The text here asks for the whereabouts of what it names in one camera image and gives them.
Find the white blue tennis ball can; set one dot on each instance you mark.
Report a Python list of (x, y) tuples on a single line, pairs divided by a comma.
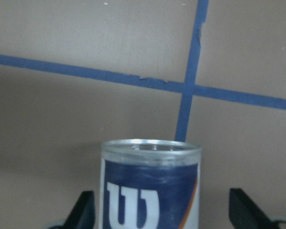
[(149, 184)]

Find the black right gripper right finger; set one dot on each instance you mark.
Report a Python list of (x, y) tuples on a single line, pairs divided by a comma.
[(245, 214)]

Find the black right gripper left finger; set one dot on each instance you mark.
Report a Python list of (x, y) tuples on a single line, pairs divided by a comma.
[(82, 216)]

